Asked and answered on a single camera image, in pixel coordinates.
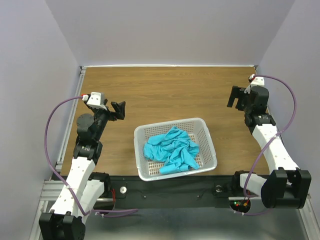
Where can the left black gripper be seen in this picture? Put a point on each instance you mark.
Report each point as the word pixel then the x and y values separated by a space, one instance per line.
pixel 111 112

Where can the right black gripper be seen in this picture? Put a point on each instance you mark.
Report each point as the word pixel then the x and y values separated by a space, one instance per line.
pixel 242 97

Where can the white plastic basket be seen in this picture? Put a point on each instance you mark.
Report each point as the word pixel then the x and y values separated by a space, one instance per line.
pixel 197 131

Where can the turquoise t shirt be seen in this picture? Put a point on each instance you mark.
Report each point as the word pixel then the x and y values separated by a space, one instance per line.
pixel 174 149

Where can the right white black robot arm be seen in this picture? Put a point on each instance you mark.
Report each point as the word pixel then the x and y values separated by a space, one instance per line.
pixel 287 185

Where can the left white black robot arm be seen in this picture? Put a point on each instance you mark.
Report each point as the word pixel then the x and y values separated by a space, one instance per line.
pixel 81 189

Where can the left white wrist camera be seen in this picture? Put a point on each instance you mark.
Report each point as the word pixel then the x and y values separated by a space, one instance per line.
pixel 95 100

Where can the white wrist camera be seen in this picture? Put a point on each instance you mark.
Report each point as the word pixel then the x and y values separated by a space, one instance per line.
pixel 95 100
pixel 254 81

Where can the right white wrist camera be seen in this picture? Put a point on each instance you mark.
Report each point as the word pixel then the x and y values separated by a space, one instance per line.
pixel 254 81

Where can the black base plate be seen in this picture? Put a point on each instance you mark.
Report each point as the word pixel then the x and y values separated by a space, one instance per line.
pixel 192 191

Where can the aluminium frame rail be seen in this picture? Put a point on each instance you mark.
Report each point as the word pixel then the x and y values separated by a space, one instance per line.
pixel 47 195

